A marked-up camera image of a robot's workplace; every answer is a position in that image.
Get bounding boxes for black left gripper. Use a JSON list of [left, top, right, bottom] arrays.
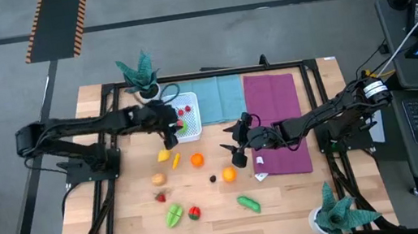
[[131, 95, 187, 155]]

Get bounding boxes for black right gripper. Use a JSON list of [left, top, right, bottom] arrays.
[[215, 108, 282, 172]]

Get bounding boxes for yellow toy lemon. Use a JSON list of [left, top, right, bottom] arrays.
[[156, 148, 174, 163]]

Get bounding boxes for smooth orange toy orange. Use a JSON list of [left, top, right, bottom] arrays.
[[221, 166, 239, 184]]

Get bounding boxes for yellow toy banana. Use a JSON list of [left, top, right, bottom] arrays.
[[170, 152, 183, 171]]

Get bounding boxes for pink toy peach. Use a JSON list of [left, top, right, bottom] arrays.
[[150, 171, 169, 188]]

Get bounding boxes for green toy cucumber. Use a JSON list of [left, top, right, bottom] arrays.
[[236, 193, 263, 217]]

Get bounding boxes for small red toy strawberry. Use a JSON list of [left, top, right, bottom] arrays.
[[153, 191, 168, 205]]

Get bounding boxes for white perforated plastic basket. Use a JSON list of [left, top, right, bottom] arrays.
[[166, 90, 205, 145]]

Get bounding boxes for teal cloth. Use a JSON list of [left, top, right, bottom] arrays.
[[162, 72, 249, 131]]

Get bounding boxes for ribbed orange toy tangerine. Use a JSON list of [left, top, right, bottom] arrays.
[[189, 151, 206, 170]]

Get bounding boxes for purple cloth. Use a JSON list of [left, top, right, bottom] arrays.
[[240, 67, 315, 181]]

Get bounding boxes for green plant in white pot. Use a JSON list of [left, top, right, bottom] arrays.
[[114, 48, 165, 106], [303, 174, 385, 234]]

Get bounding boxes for large red toy strawberry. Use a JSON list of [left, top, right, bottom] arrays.
[[187, 206, 203, 223]]

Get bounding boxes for light green toy vegetable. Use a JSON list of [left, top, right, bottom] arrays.
[[162, 202, 187, 230]]

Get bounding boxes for black orange-edged floor mat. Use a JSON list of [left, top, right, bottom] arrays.
[[15, 0, 97, 65]]

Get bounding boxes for black metal table frame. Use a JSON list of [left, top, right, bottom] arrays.
[[34, 38, 400, 234]]

